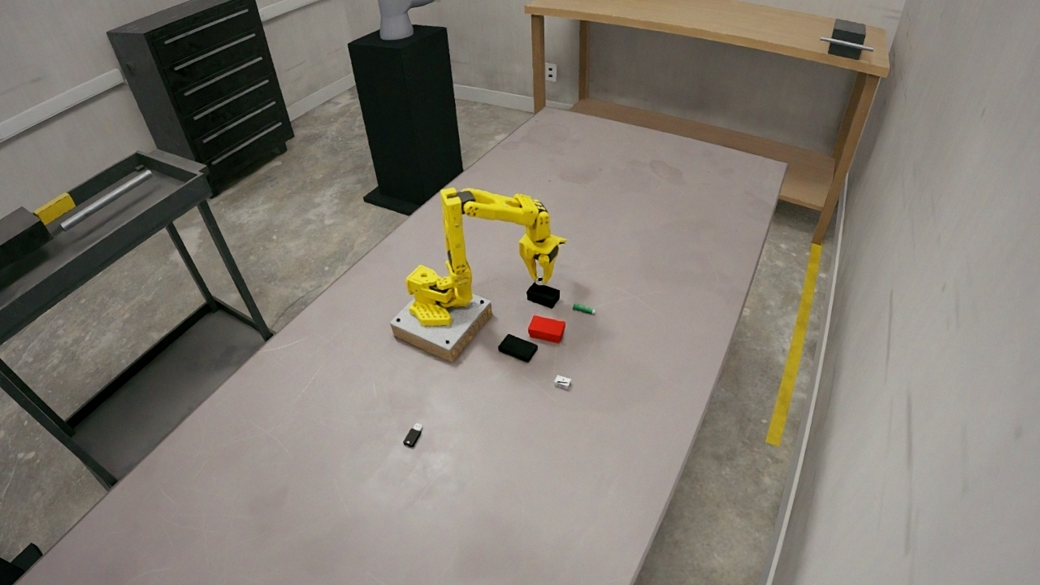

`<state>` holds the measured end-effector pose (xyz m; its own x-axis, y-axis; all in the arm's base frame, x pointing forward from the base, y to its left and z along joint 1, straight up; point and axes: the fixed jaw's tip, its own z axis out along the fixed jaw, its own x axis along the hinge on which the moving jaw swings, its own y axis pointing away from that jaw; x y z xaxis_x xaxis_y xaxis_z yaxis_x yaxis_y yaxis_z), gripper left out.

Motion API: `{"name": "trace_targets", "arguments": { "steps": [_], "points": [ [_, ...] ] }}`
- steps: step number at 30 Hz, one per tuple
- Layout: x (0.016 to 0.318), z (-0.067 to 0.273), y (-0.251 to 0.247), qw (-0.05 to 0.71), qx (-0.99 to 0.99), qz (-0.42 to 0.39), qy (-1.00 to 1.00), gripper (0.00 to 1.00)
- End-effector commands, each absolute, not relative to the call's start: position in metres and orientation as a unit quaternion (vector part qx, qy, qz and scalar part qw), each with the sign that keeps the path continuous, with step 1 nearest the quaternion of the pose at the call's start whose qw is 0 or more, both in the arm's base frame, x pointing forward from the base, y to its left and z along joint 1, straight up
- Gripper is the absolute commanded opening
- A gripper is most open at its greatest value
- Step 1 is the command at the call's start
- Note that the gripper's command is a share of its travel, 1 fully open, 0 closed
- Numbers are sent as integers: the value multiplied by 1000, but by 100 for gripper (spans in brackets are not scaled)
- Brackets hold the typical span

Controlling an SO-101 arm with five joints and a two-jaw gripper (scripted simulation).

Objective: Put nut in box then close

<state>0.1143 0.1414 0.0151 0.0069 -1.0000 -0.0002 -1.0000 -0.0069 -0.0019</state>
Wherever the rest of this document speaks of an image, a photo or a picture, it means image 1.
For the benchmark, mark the red flat box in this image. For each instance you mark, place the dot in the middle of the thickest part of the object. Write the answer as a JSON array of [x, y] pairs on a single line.
[[546, 327]]

